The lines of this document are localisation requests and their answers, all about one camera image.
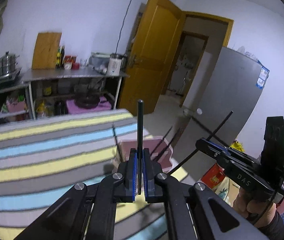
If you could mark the striped tablecloth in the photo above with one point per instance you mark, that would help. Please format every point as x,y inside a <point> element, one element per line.
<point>41,159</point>

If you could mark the white electric kettle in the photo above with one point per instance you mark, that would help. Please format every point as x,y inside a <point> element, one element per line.
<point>116,63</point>

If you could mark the low wooden side cabinet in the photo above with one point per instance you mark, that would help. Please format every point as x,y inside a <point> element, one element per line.
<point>15,102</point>

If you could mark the silver refrigerator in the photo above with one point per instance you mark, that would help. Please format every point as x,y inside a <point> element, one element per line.
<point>227,102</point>

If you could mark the steel kitchen shelf table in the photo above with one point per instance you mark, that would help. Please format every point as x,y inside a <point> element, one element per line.
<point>62,85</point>

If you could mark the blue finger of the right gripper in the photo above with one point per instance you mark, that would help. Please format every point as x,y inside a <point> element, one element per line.
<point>214,148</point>
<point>201,145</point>

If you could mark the yellow wooden door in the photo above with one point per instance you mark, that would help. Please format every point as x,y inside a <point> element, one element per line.
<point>152,53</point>

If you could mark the red lidded sauce jar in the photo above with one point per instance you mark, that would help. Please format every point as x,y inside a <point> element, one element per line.
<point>68,61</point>

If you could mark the black induction cooker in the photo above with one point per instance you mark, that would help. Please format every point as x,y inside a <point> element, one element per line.
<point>10,77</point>

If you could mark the clear plastic storage box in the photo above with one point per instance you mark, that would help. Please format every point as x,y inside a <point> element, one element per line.
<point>99,61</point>

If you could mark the dark oil bottle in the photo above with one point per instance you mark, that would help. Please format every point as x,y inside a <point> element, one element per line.
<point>62,54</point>

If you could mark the black chopstick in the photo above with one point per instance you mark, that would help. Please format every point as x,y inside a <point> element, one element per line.
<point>140,123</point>
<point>159,143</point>
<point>212,134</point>
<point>116,141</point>

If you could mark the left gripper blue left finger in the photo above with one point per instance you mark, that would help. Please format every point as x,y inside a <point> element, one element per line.
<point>131,175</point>

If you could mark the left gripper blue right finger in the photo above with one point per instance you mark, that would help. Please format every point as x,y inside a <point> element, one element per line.
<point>153,192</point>

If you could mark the bamboo cutting board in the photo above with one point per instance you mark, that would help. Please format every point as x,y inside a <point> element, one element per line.
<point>45,50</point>

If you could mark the stainless steel steamer pot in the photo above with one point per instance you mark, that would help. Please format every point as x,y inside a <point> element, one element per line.
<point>8,63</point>

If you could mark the person's right hand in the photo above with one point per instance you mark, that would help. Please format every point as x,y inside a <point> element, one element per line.
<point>244,205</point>

